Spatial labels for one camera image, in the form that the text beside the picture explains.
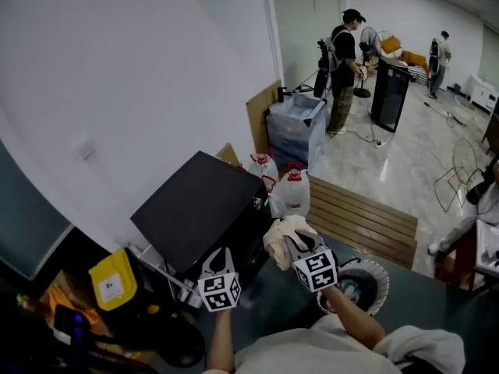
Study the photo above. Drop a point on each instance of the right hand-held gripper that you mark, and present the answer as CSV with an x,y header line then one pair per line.
x,y
316,271

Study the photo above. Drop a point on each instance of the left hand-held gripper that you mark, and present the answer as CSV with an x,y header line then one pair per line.
x,y
218,292

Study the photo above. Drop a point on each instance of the cream clothes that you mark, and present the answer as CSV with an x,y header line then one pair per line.
x,y
278,240

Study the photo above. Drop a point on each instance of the black machine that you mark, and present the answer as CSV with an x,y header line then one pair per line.
x,y
202,205

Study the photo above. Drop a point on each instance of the person's right forearm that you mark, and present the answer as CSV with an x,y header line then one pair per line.
x,y
354,318

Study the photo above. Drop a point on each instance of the person's left forearm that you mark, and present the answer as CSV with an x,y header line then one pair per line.
x,y
221,341

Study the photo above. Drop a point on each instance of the black round base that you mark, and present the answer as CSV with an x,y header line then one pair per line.
x,y
183,341

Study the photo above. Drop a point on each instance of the white metal rack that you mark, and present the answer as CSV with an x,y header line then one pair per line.
x,y
156,265

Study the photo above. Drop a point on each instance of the wooden slat panel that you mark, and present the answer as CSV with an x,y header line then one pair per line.
x,y
362,220

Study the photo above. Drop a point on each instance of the clear water jug red cap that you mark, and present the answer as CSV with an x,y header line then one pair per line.
x,y
263,170
292,193

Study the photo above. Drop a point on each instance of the person's white shirt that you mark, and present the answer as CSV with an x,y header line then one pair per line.
x,y
331,353

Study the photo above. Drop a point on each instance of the yellow bag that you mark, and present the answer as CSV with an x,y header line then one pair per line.
x,y
113,279

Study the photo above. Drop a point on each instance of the white power strip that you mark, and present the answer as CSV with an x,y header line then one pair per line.
x,y
378,143

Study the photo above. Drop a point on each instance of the orange cloth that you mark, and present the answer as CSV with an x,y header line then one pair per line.
x,y
58,298

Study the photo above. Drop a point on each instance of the brown cardboard sheet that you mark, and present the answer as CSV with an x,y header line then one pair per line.
x,y
259,107

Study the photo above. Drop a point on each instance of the black glass-door cabinet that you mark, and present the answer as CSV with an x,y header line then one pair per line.
x,y
390,92

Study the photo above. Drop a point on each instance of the grey panel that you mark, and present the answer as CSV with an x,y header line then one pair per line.
x,y
27,216

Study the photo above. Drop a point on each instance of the black standing fan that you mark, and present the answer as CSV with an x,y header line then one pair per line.
x,y
369,43

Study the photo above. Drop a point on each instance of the white cabinet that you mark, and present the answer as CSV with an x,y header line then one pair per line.
x,y
481,92

